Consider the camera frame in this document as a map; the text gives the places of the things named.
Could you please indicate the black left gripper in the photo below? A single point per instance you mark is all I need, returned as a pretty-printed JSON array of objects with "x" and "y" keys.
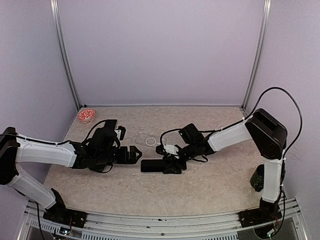
[{"x": 132, "y": 159}]

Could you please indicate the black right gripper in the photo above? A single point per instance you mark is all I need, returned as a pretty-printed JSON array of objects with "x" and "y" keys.
[{"x": 174, "y": 165}]

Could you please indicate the silver-edged phone black screen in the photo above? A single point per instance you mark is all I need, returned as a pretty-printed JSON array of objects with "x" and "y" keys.
[{"x": 153, "y": 165}]

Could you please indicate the clear magsafe phone case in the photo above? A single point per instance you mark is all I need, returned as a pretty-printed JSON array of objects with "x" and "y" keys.
[{"x": 147, "y": 140}]

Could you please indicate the large black teal-edged phone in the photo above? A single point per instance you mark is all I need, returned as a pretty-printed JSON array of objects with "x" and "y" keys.
[{"x": 110, "y": 123}]

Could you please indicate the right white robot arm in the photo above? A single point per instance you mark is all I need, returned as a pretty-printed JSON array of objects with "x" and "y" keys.
[{"x": 265, "y": 134}]

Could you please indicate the red patterned bowl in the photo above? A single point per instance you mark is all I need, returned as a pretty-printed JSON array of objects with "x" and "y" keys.
[{"x": 86, "y": 115}]

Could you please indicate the dark green cup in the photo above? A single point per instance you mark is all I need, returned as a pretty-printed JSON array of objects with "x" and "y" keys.
[{"x": 257, "y": 178}]

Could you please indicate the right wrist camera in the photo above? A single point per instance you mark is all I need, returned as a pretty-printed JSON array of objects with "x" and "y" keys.
[{"x": 167, "y": 149}]

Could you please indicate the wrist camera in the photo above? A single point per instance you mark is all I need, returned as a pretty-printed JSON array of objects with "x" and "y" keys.
[
  {"x": 167, "y": 149},
  {"x": 120, "y": 132}
]

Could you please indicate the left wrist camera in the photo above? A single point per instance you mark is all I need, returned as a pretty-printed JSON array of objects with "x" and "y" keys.
[{"x": 120, "y": 132}]

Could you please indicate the aluminium table edge rail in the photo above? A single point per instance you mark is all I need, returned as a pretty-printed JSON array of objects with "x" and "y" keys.
[{"x": 217, "y": 226}]

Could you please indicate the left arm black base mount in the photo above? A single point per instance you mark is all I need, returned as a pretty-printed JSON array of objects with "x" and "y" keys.
[{"x": 58, "y": 213}]

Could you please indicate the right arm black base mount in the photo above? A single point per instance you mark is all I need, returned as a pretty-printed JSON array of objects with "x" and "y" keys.
[{"x": 266, "y": 212}]

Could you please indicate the left aluminium frame post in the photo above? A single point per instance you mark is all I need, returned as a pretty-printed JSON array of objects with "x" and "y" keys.
[{"x": 54, "y": 6}]

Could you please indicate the aluminium frame post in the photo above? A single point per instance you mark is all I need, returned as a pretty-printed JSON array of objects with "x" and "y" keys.
[
  {"x": 258, "y": 52},
  {"x": 54, "y": 6}
]

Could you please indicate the right aluminium frame post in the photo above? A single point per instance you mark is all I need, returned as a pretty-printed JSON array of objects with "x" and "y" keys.
[{"x": 258, "y": 52}]

